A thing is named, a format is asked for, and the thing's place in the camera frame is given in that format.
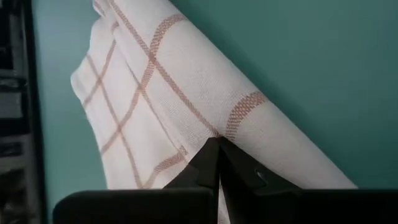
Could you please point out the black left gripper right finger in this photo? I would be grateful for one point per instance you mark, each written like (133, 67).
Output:
(242, 174)

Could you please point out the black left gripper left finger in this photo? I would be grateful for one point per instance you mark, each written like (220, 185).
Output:
(206, 168)

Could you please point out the white red-checked towel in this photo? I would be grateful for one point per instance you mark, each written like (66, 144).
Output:
(192, 77)

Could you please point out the green table mat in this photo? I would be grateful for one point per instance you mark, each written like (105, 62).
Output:
(311, 77)

